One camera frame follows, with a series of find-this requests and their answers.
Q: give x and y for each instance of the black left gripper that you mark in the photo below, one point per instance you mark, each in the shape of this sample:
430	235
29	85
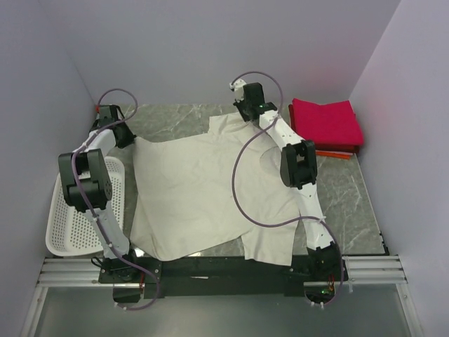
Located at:
130	138

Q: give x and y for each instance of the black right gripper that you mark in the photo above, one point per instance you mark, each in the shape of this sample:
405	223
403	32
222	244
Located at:
238	105

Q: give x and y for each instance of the cream white t-shirt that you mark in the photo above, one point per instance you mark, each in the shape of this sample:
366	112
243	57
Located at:
185	202

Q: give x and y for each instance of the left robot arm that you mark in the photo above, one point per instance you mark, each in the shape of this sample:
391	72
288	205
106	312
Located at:
87	187

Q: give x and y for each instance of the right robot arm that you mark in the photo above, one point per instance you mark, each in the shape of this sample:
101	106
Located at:
298	171

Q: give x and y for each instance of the magenta folded t-shirt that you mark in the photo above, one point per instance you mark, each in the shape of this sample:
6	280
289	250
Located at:
328	124

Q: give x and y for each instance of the pink folded t-shirt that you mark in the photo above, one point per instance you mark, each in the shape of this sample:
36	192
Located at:
333	154

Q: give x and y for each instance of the orange folded t-shirt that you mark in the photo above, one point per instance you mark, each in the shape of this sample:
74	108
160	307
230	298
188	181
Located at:
344	158

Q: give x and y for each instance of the white perforated plastic basket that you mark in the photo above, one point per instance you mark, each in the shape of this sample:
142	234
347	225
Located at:
68	232

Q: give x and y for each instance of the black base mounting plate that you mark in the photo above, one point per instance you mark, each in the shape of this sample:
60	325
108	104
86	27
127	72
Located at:
147	277

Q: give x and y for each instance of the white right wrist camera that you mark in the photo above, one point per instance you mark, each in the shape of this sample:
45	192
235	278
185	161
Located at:
237	88

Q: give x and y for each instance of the aluminium extrusion rail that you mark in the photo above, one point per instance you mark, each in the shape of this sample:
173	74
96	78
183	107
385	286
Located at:
79	272

